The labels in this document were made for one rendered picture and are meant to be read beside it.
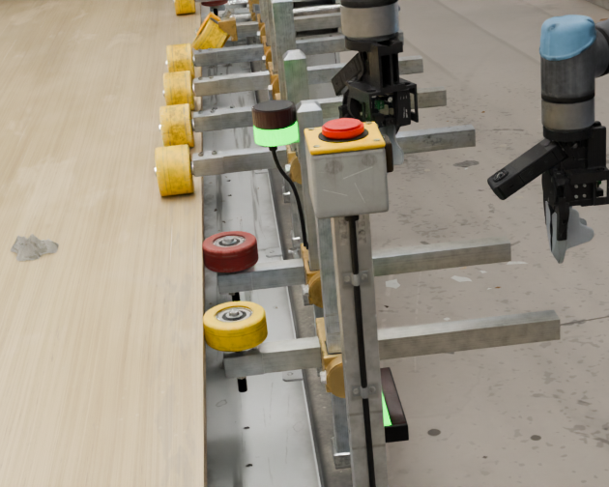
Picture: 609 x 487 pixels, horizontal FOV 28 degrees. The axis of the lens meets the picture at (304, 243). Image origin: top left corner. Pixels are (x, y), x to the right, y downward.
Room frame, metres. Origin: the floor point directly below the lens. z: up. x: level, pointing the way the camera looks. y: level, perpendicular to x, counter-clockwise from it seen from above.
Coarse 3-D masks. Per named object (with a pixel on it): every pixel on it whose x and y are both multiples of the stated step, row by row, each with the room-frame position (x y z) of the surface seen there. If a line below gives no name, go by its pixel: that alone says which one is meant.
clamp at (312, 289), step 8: (304, 248) 1.67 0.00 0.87; (304, 256) 1.64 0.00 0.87; (304, 264) 1.61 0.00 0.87; (304, 272) 1.62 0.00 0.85; (312, 272) 1.58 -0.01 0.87; (312, 280) 1.57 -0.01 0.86; (320, 280) 1.56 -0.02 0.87; (304, 288) 1.57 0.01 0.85; (312, 288) 1.56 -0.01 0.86; (320, 288) 1.56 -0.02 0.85; (312, 296) 1.56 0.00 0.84; (320, 296) 1.56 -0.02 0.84; (320, 304) 1.56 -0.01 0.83
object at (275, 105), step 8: (256, 104) 1.61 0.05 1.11; (264, 104) 1.61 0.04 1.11; (272, 104) 1.60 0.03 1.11; (280, 104) 1.60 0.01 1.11; (288, 104) 1.60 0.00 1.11; (256, 128) 1.59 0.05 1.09; (280, 128) 1.57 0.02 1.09; (288, 144) 1.59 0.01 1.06; (296, 144) 1.62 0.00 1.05; (272, 152) 1.60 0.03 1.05; (296, 152) 1.59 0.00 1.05; (280, 168) 1.60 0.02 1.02; (296, 192) 1.60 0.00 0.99; (296, 200) 1.60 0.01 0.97; (304, 232) 1.60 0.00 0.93; (304, 240) 1.60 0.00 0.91
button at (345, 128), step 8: (336, 120) 1.11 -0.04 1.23; (344, 120) 1.10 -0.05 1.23; (352, 120) 1.10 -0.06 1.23; (328, 128) 1.08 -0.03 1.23; (336, 128) 1.08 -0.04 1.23; (344, 128) 1.08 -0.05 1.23; (352, 128) 1.08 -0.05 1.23; (360, 128) 1.08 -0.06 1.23; (328, 136) 1.08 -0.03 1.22; (336, 136) 1.08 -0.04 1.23; (344, 136) 1.07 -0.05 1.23; (352, 136) 1.08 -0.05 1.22
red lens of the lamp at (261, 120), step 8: (256, 112) 1.58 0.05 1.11; (264, 112) 1.58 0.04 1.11; (272, 112) 1.57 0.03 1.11; (280, 112) 1.57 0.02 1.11; (288, 112) 1.58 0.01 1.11; (256, 120) 1.58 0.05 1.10; (264, 120) 1.57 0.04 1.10; (272, 120) 1.57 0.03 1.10; (280, 120) 1.57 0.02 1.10; (288, 120) 1.58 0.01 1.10; (296, 120) 1.60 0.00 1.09; (264, 128) 1.58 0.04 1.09; (272, 128) 1.57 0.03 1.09
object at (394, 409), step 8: (384, 368) 1.59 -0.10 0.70; (384, 376) 1.56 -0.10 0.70; (384, 384) 1.54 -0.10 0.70; (392, 384) 1.54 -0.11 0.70; (384, 392) 1.51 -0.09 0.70; (392, 392) 1.51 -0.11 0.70; (392, 400) 1.49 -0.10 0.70; (392, 408) 1.47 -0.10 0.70; (400, 408) 1.47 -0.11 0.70; (392, 416) 1.45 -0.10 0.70; (400, 416) 1.44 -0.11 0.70; (392, 424) 1.43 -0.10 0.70
